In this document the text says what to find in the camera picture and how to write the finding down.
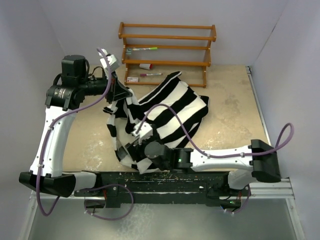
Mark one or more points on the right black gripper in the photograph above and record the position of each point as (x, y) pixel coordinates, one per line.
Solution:
(134, 147)

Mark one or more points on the black white striped pillowcase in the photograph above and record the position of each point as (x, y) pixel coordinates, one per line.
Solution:
(171, 107)

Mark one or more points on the small grey green object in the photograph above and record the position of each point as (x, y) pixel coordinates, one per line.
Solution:
(128, 51)

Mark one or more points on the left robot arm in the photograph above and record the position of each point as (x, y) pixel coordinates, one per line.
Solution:
(63, 102)

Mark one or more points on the wooden shoe rack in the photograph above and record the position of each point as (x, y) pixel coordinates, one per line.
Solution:
(178, 46)

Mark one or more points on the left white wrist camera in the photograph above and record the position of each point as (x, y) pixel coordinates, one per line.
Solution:
(114, 63)

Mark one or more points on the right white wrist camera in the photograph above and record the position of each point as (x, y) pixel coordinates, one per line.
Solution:
(145, 131)

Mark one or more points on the small white card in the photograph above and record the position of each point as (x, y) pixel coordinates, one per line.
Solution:
(132, 79)

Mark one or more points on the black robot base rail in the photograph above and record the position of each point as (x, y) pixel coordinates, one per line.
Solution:
(205, 188)

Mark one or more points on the pink capped marker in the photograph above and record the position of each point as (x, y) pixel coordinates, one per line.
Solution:
(150, 74)

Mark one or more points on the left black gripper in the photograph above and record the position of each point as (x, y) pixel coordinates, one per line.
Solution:
(117, 90)

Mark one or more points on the red white small box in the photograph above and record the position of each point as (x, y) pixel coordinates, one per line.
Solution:
(146, 66)

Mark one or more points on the green capped marker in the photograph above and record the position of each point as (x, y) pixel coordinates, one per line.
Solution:
(144, 48)

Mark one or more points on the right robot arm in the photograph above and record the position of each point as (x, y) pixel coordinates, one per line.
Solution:
(255, 162)

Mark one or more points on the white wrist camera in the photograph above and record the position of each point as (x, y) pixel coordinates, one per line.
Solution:
(145, 131)
(114, 63)

